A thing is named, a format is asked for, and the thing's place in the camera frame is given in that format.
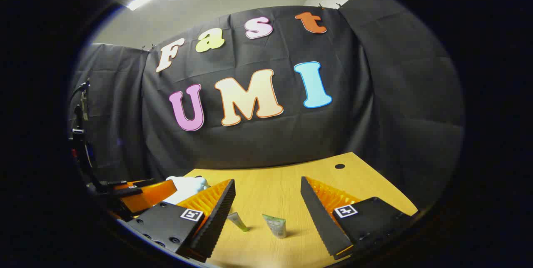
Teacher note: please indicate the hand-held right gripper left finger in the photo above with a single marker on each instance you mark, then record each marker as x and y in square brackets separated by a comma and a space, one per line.
[216, 222]

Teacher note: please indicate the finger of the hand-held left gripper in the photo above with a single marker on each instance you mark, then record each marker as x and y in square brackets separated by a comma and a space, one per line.
[150, 197]

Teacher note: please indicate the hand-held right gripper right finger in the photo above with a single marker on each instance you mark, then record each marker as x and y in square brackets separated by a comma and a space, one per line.
[322, 224]

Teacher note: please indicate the small grey tube green cap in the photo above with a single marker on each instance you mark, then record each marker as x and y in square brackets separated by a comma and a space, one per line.
[237, 221]

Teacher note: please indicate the pale blue small suitcase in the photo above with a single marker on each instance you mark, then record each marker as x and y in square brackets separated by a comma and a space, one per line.
[187, 186]

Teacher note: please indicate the white tube green end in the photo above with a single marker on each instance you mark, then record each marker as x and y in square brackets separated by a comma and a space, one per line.
[275, 226]

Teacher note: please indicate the black backdrop cloth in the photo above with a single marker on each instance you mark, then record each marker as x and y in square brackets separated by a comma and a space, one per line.
[270, 143]

